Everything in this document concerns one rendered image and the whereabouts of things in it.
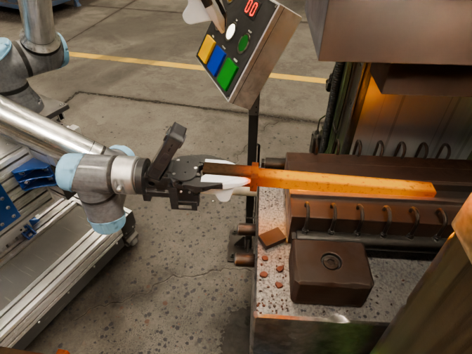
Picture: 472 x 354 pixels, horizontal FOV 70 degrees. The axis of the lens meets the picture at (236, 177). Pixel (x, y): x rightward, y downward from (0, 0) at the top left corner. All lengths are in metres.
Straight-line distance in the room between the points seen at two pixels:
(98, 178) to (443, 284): 0.55
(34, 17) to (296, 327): 1.05
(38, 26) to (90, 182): 0.66
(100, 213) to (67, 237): 1.00
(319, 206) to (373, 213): 0.09
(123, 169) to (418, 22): 0.50
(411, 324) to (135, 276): 1.41
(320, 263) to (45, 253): 1.36
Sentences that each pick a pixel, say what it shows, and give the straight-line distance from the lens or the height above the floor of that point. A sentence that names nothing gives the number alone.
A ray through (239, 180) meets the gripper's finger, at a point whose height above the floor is 1.02.
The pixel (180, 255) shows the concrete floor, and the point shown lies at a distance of 1.77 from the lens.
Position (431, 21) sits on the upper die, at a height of 1.32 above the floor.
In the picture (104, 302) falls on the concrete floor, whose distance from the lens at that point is 1.73.
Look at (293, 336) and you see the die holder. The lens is 0.64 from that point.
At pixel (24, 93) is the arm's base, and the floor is 0.89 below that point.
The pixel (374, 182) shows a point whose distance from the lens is 0.67.
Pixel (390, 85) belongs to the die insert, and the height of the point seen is 1.22.
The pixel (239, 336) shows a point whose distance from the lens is 1.55.
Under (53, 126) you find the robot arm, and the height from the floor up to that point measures 1.03.
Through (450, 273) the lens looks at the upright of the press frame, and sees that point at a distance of 0.43.
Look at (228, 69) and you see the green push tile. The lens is 1.00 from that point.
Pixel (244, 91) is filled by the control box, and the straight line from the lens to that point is 0.97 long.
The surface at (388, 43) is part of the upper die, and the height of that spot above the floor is 1.29.
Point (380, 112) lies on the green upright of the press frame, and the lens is 0.81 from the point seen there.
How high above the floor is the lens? 1.44
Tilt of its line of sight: 42 degrees down
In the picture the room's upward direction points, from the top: straight up
